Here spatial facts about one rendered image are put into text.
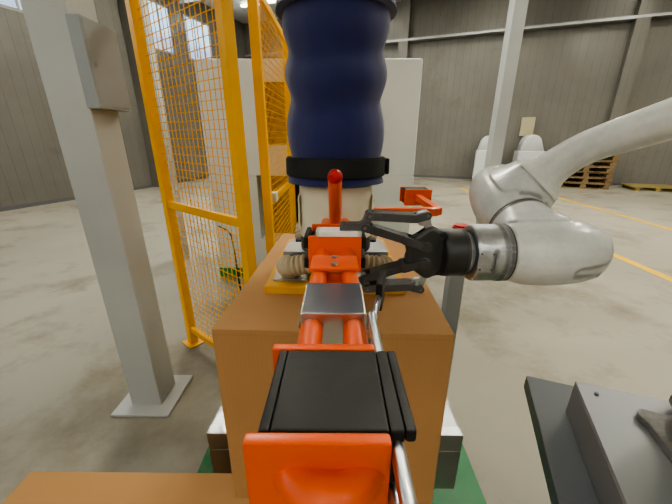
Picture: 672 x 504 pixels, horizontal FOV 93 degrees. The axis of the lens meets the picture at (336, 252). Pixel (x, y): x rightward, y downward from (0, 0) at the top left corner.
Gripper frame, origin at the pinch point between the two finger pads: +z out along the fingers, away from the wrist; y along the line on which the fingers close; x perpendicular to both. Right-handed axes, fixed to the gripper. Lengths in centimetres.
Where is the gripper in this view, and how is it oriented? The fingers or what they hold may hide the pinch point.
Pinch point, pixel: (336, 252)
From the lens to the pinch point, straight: 50.8
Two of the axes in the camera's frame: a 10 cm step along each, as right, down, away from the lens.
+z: -10.0, 0.0, 0.1
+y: 0.0, 9.4, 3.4
